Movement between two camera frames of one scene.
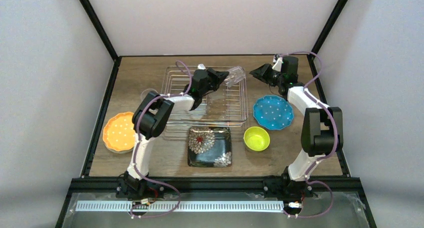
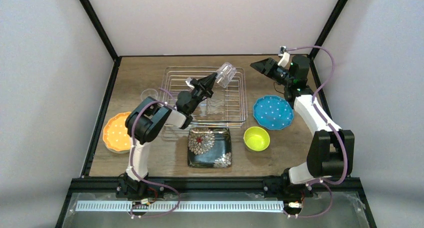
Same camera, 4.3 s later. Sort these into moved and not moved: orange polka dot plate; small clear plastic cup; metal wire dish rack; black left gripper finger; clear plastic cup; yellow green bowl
Moved: black left gripper finger; clear plastic cup
Not moved: yellow green bowl; orange polka dot plate; small clear plastic cup; metal wire dish rack
